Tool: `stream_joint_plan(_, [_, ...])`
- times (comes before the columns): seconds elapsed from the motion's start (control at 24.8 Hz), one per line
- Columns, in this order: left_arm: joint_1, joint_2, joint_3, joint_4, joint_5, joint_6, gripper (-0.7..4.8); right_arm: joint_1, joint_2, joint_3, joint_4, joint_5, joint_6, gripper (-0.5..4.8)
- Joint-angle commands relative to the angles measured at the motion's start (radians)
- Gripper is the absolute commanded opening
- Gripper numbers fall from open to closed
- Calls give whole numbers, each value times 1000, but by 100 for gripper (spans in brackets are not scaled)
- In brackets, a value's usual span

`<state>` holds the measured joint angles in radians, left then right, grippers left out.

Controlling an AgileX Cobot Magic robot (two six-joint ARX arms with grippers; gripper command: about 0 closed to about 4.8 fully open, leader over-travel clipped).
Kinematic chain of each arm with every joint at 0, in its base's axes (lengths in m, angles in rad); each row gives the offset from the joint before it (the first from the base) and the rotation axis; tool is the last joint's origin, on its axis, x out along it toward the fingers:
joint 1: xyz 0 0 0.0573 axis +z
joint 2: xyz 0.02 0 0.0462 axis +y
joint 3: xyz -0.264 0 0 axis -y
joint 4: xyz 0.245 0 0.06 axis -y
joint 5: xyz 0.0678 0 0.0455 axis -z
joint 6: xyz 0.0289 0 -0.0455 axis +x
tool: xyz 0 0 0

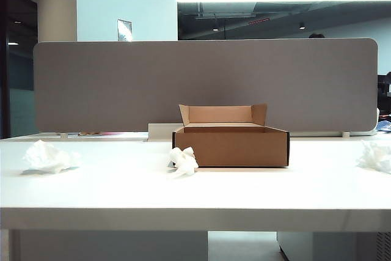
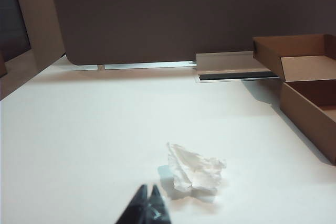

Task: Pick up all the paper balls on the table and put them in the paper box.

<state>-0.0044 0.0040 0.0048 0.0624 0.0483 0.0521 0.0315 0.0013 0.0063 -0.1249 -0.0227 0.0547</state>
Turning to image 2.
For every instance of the white paper ball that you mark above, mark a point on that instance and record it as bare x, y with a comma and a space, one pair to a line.
194, 169

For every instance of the open brown cardboard box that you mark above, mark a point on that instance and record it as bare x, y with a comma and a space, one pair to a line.
302, 103

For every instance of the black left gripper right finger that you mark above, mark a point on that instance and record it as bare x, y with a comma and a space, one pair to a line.
157, 208

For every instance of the grey fabric desk divider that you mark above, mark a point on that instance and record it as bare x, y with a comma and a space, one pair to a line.
157, 11

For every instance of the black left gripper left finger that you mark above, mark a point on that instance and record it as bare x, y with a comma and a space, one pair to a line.
136, 208

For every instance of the silver divider mounting rail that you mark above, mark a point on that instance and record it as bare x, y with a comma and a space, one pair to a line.
147, 65

